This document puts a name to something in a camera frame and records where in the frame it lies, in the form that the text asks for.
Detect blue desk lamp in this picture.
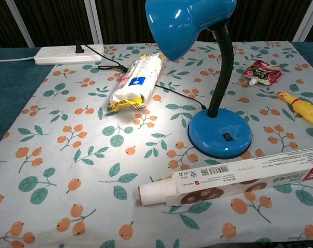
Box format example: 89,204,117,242
145,0,253,160

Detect white yellow tissue package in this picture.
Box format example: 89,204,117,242
108,52,167,112

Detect floral tablecloth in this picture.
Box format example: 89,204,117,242
0,40,313,248

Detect white cling film box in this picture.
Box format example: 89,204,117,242
138,146,313,208

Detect white power strip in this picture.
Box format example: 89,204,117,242
34,44,105,66

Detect red drink pouch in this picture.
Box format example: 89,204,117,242
245,59,283,87

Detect black folding partition screen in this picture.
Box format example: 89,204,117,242
0,0,313,49

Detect teal table cover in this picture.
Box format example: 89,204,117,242
0,41,313,153

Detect yellow rubber chicken toy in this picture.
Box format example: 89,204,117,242
276,91,313,128

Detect black power cord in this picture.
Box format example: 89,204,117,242
75,40,207,111

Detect white power strip cable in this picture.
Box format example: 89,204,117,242
0,56,37,63

